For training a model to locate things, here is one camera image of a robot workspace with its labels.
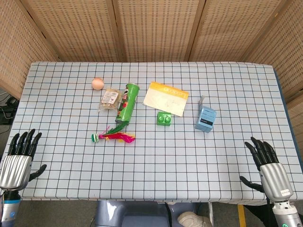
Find yellow white notebook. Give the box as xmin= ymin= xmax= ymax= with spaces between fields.
xmin=142 ymin=81 xmax=190 ymax=117

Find green chips can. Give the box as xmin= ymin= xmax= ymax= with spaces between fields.
xmin=115 ymin=83 xmax=141 ymax=126

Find woven folding screen panel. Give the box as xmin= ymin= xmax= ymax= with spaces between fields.
xmin=20 ymin=0 xmax=127 ymax=63
xmin=106 ymin=0 xmax=206 ymax=63
xmin=188 ymin=0 xmax=294 ymax=63
xmin=0 ymin=0 xmax=60 ymax=100
xmin=243 ymin=0 xmax=303 ymax=152

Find brown egg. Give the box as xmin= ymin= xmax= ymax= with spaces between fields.
xmin=92 ymin=77 xmax=105 ymax=91

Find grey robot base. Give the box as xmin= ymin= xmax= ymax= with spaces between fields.
xmin=94 ymin=200 xmax=197 ymax=227

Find green toy building block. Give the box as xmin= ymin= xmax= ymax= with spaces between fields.
xmin=156 ymin=112 xmax=173 ymax=127

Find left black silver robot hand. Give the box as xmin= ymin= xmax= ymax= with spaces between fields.
xmin=0 ymin=129 xmax=47 ymax=191

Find blue carton box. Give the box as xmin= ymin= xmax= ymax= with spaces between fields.
xmin=195 ymin=95 xmax=217 ymax=134

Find white sneaker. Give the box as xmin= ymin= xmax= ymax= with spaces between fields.
xmin=177 ymin=211 xmax=213 ymax=227

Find clear snack packet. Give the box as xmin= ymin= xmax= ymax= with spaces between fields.
xmin=98 ymin=87 xmax=123 ymax=112

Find pink green feather shuttlecock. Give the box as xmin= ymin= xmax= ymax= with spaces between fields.
xmin=91 ymin=124 xmax=136 ymax=144

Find blue checkered tablecloth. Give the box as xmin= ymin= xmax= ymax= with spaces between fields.
xmin=0 ymin=61 xmax=303 ymax=206

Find black floor cables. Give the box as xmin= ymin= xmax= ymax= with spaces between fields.
xmin=0 ymin=89 xmax=19 ymax=126

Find white table leg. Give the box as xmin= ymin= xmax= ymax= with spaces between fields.
xmin=207 ymin=202 xmax=215 ymax=225

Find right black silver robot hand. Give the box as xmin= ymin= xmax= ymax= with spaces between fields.
xmin=239 ymin=136 xmax=294 ymax=202

